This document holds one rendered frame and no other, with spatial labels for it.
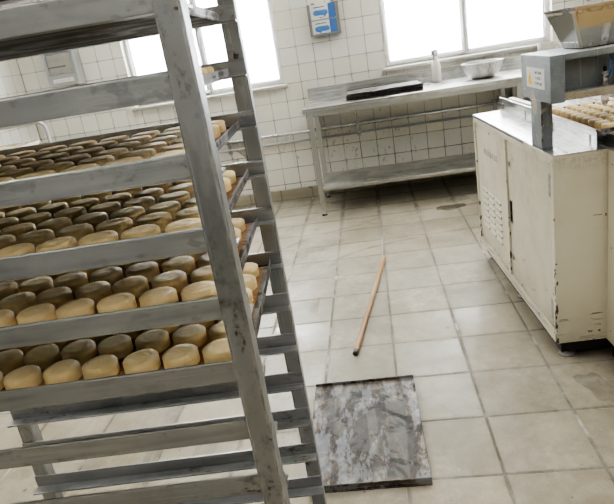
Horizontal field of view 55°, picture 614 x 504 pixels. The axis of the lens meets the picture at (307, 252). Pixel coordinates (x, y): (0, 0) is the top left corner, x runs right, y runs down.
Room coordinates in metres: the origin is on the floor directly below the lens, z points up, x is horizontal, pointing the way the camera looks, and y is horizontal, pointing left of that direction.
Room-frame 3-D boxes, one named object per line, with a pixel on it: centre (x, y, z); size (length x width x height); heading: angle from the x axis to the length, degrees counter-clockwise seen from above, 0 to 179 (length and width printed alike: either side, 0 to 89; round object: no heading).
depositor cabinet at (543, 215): (2.65, -1.33, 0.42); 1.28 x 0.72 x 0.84; 175
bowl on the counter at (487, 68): (4.90, -1.63, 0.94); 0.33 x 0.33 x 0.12
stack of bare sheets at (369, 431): (1.82, -0.11, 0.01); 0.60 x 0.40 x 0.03; 173
